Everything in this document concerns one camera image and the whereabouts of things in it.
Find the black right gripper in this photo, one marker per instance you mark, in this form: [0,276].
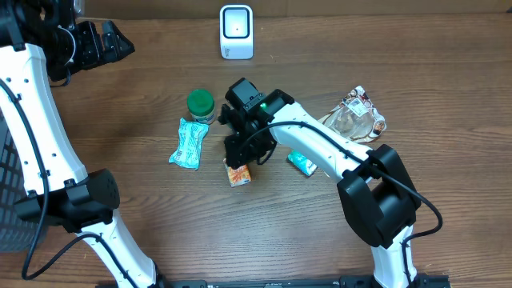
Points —
[235,143]

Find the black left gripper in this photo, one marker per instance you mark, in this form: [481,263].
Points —
[96,46]

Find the orange tissue pack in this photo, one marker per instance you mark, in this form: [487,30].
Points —
[239,176]

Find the teal tissue pack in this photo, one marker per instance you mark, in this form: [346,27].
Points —
[190,138]

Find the green lid jar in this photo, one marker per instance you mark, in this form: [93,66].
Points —
[201,106]

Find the green tissue pack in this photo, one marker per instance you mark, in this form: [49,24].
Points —
[302,163]

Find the beige brown snack bag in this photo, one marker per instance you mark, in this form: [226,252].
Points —
[356,117]

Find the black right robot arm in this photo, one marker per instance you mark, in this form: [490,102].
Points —
[373,185]

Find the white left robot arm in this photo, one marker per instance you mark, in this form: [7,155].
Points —
[42,46]

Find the white barcode scanner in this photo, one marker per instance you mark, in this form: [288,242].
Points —
[236,32]

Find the black mesh basket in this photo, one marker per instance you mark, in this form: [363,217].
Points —
[15,234]

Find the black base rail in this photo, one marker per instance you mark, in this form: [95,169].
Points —
[421,281]

